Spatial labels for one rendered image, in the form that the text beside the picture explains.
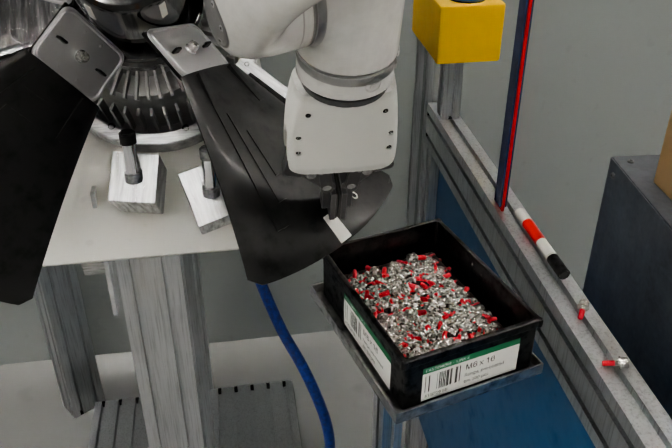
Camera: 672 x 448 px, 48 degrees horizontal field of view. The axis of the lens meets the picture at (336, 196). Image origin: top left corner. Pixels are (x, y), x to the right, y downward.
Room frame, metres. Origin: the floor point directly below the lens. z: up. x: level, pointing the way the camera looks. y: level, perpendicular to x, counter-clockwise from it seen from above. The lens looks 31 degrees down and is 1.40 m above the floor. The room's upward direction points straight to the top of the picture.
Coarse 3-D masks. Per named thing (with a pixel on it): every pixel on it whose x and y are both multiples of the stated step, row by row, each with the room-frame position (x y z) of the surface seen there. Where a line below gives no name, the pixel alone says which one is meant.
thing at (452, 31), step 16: (416, 0) 1.21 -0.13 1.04; (432, 0) 1.12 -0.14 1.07; (448, 0) 1.11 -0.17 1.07; (480, 0) 1.10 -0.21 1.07; (496, 0) 1.11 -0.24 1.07; (416, 16) 1.21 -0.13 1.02; (432, 16) 1.11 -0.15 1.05; (448, 16) 1.08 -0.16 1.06; (464, 16) 1.08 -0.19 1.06; (480, 16) 1.09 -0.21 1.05; (496, 16) 1.09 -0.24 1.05; (416, 32) 1.20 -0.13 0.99; (432, 32) 1.11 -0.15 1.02; (448, 32) 1.08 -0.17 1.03; (464, 32) 1.08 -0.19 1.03; (480, 32) 1.09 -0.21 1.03; (496, 32) 1.09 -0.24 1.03; (432, 48) 1.10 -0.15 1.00; (448, 48) 1.08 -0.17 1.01; (464, 48) 1.08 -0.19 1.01; (480, 48) 1.09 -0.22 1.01; (496, 48) 1.09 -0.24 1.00
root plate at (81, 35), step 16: (64, 16) 0.74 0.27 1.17; (80, 16) 0.75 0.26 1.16; (48, 32) 0.72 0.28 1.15; (64, 32) 0.74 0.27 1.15; (80, 32) 0.75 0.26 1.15; (96, 32) 0.76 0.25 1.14; (32, 48) 0.71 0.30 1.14; (48, 48) 0.72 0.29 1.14; (64, 48) 0.73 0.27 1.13; (80, 48) 0.74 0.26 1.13; (96, 48) 0.76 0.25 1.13; (112, 48) 0.77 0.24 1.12; (48, 64) 0.72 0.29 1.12; (64, 64) 0.73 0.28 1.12; (80, 64) 0.74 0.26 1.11; (96, 64) 0.75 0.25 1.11; (112, 64) 0.77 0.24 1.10; (80, 80) 0.74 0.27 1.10; (96, 80) 0.75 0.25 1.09; (96, 96) 0.74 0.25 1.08
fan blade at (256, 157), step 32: (224, 64) 0.77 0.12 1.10; (192, 96) 0.69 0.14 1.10; (224, 96) 0.71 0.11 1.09; (256, 96) 0.75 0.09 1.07; (224, 128) 0.67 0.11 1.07; (256, 128) 0.70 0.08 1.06; (224, 160) 0.64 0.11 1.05; (256, 160) 0.66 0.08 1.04; (224, 192) 0.61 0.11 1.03; (256, 192) 0.63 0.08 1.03; (288, 192) 0.65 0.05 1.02; (384, 192) 0.71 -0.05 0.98; (256, 224) 0.60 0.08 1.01; (288, 224) 0.62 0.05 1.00; (320, 224) 0.64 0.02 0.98; (352, 224) 0.65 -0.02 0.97; (256, 256) 0.58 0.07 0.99; (288, 256) 0.59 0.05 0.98; (320, 256) 0.61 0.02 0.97
